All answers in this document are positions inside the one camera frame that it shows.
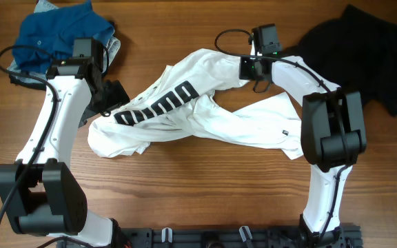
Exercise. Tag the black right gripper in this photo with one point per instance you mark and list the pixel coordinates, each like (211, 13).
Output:
(245, 74)

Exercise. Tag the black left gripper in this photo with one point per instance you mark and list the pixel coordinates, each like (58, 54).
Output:
(116, 96)

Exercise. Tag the white Puma t-shirt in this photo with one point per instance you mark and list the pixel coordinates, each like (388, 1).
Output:
(180, 103)

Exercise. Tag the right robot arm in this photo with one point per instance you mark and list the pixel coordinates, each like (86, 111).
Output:
(332, 137)

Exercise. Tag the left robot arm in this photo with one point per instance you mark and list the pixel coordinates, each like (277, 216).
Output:
(40, 195)

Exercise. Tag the light denim folded jeans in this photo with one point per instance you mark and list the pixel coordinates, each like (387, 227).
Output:
(112, 44)

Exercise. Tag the black folded garment under stack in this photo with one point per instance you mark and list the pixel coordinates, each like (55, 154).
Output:
(28, 83)

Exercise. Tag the blue folded shirt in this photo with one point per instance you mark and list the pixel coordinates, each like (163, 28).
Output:
(53, 31)

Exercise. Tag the black t-shirt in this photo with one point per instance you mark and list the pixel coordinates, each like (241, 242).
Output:
(357, 51)

